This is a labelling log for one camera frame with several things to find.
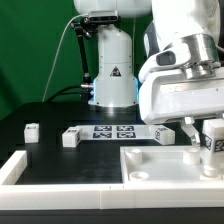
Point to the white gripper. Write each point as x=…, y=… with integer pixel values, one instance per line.
x=168, y=96

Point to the white U-shaped obstacle fence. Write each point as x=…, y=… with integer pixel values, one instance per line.
x=146, y=194

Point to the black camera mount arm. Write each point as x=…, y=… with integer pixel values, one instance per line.
x=81, y=34

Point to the white marker sheet with tags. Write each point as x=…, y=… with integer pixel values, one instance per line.
x=115, y=132

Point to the grey depth camera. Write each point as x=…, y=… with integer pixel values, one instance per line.
x=102, y=17

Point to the white square tabletop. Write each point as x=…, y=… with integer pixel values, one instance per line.
x=170, y=164

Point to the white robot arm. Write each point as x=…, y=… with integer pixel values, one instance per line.
x=184, y=34

